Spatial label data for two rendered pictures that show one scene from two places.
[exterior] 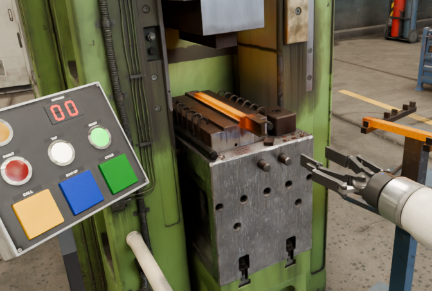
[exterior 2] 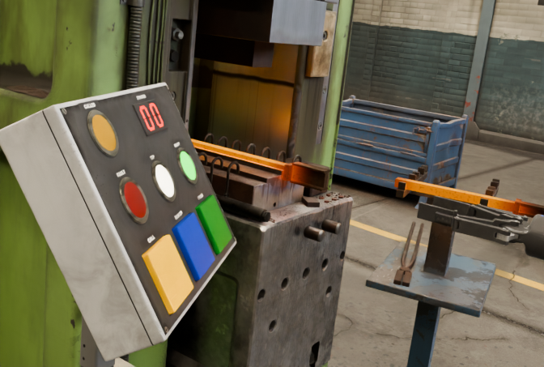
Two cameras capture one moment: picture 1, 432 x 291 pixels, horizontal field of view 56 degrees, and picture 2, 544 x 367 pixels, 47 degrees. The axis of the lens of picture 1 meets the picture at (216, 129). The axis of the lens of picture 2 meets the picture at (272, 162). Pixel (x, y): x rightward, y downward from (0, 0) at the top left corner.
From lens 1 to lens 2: 63 cm
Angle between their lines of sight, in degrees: 30
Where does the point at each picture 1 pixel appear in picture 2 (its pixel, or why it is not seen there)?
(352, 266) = not seen: outside the picture
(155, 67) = (176, 82)
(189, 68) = not seen: hidden behind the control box
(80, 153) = (178, 185)
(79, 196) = (196, 250)
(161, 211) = not seen: hidden behind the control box
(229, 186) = (275, 263)
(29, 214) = (165, 271)
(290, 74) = (304, 117)
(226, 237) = (260, 343)
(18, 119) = (116, 118)
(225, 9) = (293, 13)
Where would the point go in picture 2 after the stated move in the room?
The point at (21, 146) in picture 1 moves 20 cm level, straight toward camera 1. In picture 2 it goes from (128, 161) to (264, 202)
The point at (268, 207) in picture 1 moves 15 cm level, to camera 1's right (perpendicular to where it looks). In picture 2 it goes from (303, 296) to (356, 289)
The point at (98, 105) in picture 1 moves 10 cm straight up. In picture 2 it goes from (174, 118) to (179, 51)
